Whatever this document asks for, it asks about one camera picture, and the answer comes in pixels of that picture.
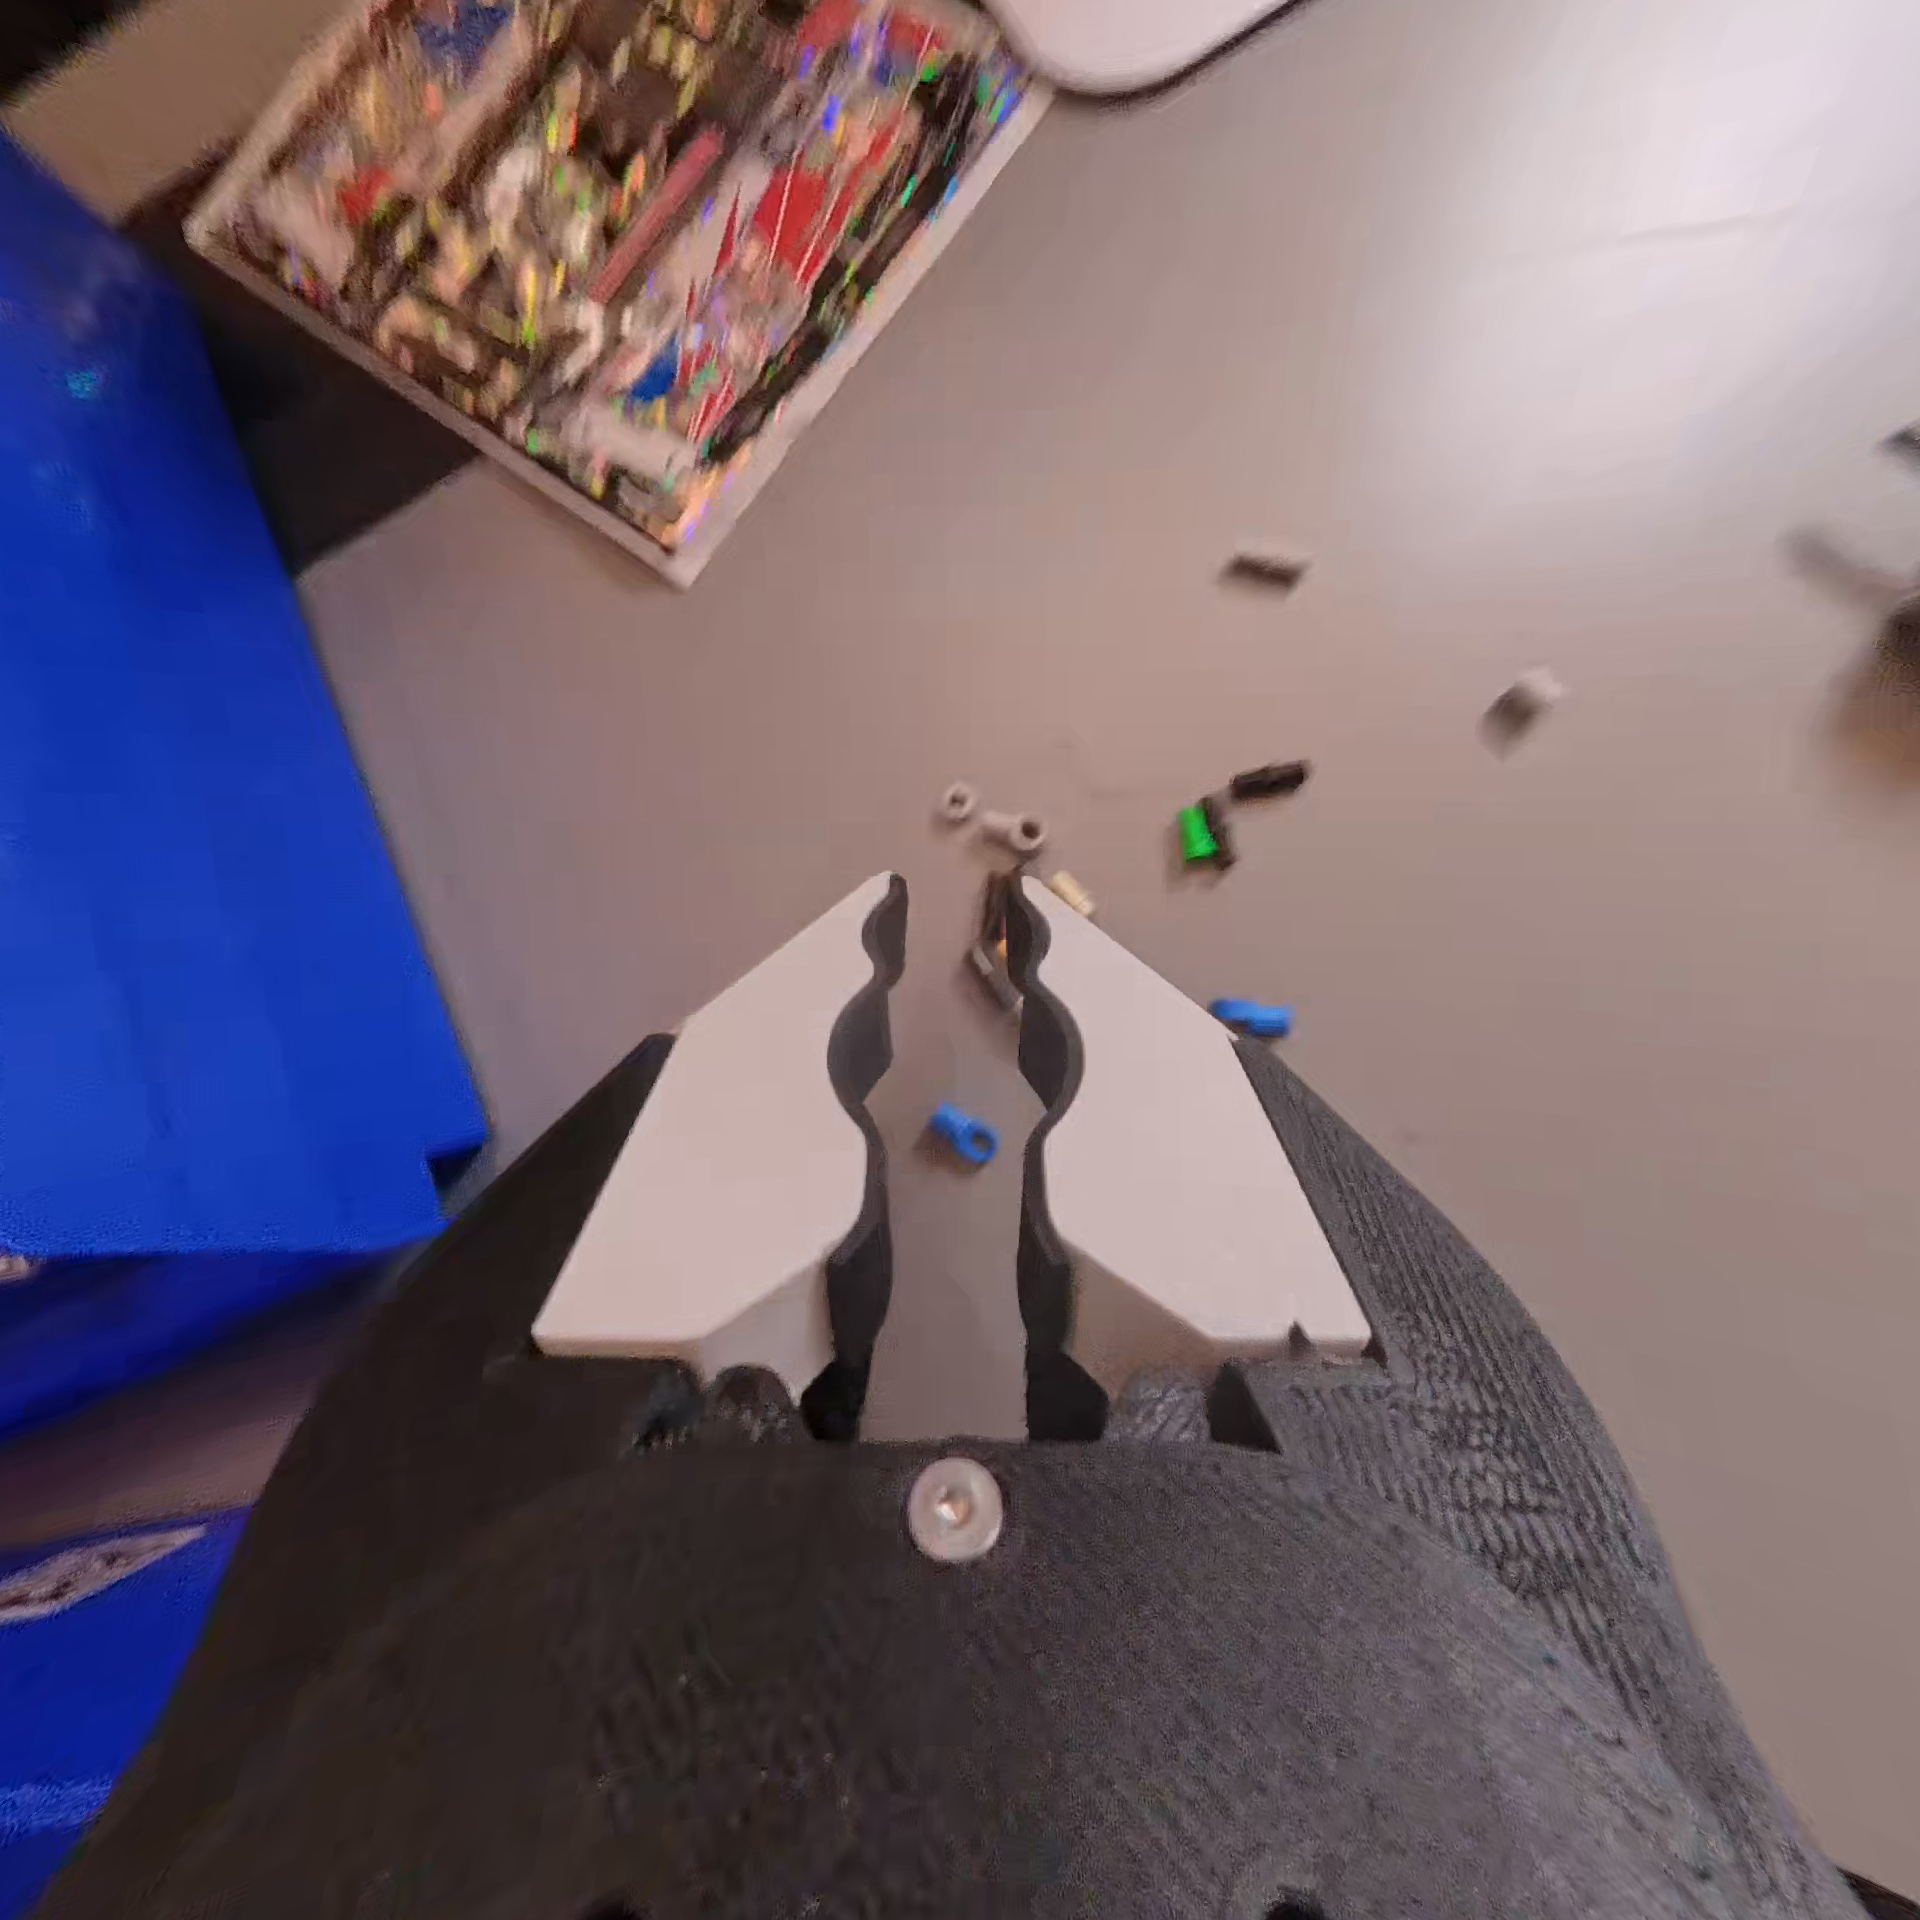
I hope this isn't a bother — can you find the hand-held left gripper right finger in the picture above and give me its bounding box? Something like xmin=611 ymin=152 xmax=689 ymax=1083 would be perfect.
xmin=1000 ymin=875 xmax=1377 ymax=1447

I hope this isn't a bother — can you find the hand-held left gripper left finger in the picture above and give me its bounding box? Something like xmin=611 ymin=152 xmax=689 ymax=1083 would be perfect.
xmin=532 ymin=868 xmax=910 ymax=1445

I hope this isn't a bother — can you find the dark grey Lego beam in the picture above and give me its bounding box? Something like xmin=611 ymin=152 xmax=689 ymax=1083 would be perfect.
xmin=968 ymin=868 xmax=1033 ymax=1013

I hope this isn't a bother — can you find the partly built lego car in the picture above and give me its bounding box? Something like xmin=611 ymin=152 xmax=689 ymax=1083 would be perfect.
xmin=1786 ymin=425 xmax=1920 ymax=767

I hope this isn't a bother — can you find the lego instruction booklet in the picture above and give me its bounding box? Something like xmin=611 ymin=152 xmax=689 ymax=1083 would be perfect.
xmin=183 ymin=0 xmax=1052 ymax=592

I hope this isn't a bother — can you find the blue plastic bin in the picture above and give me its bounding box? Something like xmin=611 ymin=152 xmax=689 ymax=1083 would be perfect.
xmin=0 ymin=1509 xmax=255 ymax=1895
xmin=0 ymin=128 xmax=492 ymax=1447

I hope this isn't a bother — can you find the white stand base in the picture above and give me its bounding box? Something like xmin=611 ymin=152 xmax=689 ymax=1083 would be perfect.
xmin=989 ymin=0 xmax=1297 ymax=94

